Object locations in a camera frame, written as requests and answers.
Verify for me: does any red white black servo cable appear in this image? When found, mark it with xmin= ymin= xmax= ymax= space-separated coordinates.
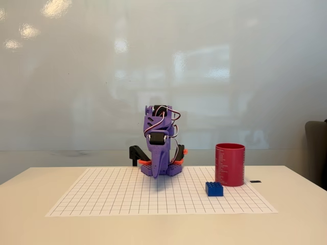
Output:
xmin=143 ymin=106 xmax=183 ymax=164

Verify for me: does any blue toy brick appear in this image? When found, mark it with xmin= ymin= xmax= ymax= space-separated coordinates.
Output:
xmin=205 ymin=181 xmax=224 ymax=198

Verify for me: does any black table clamp orange pad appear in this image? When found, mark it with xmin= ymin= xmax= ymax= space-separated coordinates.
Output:
xmin=128 ymin=145 xmax=153 ymax=167

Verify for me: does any black table clamp orange knob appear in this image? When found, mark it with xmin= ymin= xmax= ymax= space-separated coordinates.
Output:
xmin=173 ymin=144 xmax=189 ymax=165

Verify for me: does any white grid paper sheet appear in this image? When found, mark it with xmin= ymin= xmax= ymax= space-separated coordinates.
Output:
xmin=44 ymin=167 xmax=278 ymax=218

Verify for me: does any dark brown chair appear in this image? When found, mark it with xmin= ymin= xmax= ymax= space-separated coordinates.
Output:
xmin=304 ymin=119 xmax=327 ymax=191

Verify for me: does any red cup with white print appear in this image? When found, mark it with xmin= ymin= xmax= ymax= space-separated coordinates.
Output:
xmin=215 ymin=143 xmax=246 ymax=188

